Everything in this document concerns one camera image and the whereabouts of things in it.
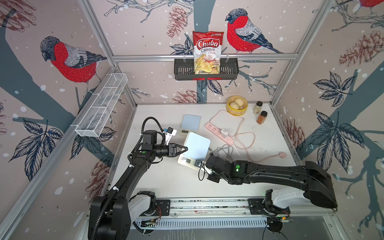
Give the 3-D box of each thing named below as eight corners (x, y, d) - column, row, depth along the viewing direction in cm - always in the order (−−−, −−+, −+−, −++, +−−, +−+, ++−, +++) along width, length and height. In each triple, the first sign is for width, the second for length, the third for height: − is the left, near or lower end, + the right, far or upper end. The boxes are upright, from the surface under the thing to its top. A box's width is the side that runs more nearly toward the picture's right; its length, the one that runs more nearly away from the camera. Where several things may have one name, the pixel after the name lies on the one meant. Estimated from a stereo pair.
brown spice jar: (257, 124, 109) (261, 116, 102) (255, 119, 112) (259, 110, 105) (263, 124, 109) (268, 116, 102) (261, 119, 112) (266, 110, 105)
